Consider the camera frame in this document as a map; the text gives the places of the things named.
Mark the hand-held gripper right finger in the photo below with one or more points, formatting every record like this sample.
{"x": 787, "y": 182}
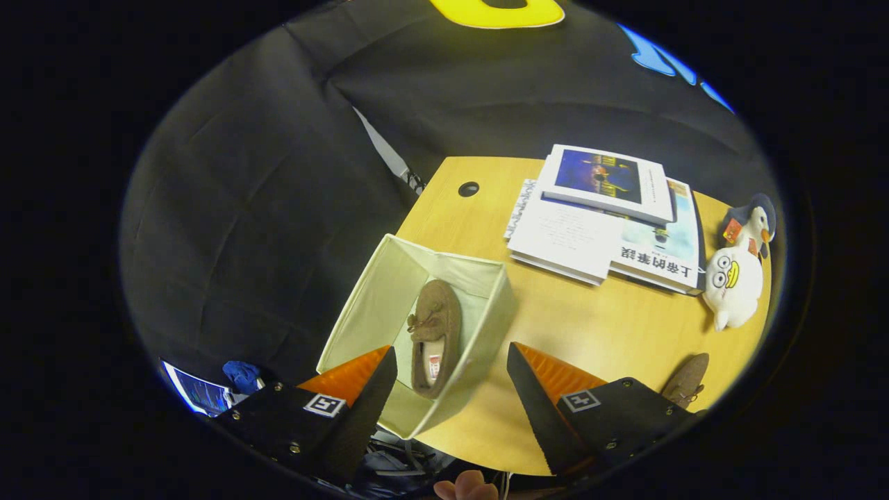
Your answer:
{"x": 545, "y": 423}

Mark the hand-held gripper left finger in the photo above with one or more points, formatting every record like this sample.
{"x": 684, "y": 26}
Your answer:
{"x": 358, "y": 430}

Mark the cream fabric storage box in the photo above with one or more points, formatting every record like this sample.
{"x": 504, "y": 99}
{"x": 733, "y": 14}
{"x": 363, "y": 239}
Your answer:
{"x": 375, "y": 298}

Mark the brown moccasin shoe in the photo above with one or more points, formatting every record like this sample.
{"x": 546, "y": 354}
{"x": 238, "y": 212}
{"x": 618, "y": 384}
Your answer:
{"x": 687, "y": 375}
{"x": 437, "y": 312}

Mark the white open book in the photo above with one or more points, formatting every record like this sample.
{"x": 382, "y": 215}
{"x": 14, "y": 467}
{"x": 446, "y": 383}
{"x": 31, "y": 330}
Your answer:
{"x": 562, "y": 236}

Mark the blue cloth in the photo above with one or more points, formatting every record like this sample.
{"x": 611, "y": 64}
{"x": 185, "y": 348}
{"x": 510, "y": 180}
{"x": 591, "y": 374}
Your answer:
{"x": 242, "y": 375}

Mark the blue lit screen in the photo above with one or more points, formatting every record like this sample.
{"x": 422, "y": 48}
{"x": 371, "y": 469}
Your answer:
{"x": 201, "y": 396}

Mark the black and white patterned booklet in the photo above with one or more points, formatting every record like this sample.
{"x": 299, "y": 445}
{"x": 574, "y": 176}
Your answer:
{"x": 519, "y": 208}

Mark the white duck plush toy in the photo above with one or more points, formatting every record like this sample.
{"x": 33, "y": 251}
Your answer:
{"x": 733, "y": 285}

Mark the metal backdrop stand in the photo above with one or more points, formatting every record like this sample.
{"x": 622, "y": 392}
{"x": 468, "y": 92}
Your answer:
{"x": 415, "y": 182}

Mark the book with blue picture cover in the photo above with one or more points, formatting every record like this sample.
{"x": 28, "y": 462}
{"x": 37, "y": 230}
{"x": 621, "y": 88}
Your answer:
{"x": 597, "y": 173}

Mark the grey penguin plush toy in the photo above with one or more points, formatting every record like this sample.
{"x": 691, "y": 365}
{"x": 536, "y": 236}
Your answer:
{"x": 753, "y": 219}

